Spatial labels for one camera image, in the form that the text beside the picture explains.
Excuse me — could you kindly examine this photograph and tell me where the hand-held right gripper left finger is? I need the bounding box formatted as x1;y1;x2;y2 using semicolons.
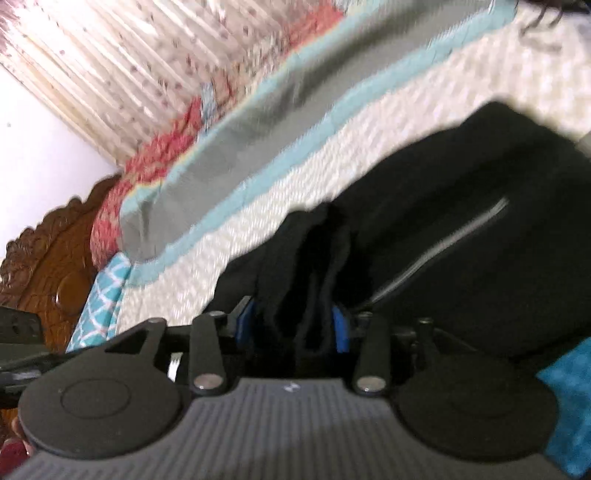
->
106;298;257;396

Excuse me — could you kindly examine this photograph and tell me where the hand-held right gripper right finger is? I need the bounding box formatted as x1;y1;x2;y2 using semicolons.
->
332;307;467;394

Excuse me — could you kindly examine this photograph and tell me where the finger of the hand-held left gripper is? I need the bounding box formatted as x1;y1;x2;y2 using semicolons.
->
0;352;63;400

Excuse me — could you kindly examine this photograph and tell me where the black zippered jacket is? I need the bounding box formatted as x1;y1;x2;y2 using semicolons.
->
203;102;591;365

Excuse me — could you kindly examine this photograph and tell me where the carved wooden headboard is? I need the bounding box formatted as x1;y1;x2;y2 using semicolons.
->
0;174;123;352

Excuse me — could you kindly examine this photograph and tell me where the teal diamond pattern pillow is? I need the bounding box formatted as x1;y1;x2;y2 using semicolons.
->
66;253;136;354

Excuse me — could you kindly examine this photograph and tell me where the grey blanket with teal border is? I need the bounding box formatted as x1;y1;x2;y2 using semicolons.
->
119;0;518;266

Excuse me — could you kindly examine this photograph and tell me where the dark teal cloth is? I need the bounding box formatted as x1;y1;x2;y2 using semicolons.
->
536;336;591;478

